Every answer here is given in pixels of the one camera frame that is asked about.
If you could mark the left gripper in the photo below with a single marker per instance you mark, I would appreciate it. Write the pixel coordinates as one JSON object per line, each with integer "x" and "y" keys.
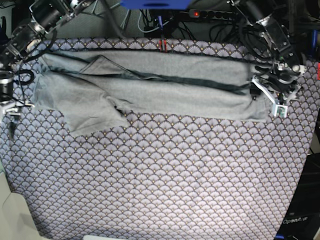
{"x": 270, "y": 85}

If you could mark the red clamp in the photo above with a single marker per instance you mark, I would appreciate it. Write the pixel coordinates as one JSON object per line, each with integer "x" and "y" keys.
{"x": 163, "y": 45}

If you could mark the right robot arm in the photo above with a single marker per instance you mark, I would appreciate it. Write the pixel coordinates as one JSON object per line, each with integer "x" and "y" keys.
{"x": 28, "y": 43}

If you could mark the black OpenArm box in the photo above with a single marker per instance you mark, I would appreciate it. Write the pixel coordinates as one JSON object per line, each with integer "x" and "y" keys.
{"x": 302, "y": 219}

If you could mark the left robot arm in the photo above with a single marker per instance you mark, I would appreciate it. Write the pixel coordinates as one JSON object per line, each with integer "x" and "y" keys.
{"x": 284, "y": 60}

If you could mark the grey T-shirt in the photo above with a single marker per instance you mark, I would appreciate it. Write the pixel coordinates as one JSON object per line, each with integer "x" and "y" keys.
{"x": 94, "y": 89}

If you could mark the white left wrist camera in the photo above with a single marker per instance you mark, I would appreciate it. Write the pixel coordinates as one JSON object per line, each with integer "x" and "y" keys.
{"x": 279, "y": 110}

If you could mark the patterned tablecloth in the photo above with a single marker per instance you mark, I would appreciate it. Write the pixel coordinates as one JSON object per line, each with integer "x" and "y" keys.
{"x": 164, "y": 176}

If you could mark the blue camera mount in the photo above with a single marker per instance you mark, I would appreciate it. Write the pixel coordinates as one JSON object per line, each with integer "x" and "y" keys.
{"x": 156, "y": 4}

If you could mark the power strip with red switch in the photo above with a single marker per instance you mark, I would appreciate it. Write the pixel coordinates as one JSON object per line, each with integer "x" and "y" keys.
{"x": 212, "y": 15}

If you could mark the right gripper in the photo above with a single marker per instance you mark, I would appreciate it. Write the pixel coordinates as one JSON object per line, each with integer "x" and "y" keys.
{"x": 12, "y": 107}

